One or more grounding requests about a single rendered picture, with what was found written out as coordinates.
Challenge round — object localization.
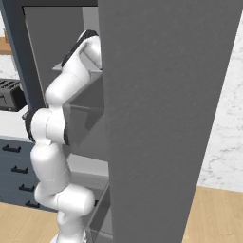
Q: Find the dark blue drawer cabinet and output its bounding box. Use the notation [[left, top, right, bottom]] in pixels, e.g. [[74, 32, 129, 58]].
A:
[[0, 138, 60, 214]]

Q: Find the grey fridge door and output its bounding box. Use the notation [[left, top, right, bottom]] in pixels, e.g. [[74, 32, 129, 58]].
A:
[[97, 0, 243, 243]]

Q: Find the wooden wall shelf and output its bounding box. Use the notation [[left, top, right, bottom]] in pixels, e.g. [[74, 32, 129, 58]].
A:
[[0, 36, 13, 56]]

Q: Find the black drawer handle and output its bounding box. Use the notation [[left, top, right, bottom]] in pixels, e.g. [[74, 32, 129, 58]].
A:
[[10, 166, 29, 175], [18, 184, 36, 193], [2, 144, 22, 154], [25, 200, 42, 210]]

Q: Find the grey fridge door bin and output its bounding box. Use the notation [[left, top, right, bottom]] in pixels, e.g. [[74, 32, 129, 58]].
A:
[[84, 182, 114, 243], [51, 62, 106, 148]]

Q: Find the black toaster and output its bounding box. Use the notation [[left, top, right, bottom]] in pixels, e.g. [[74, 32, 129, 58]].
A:
[[0, 78, 28, 113]]

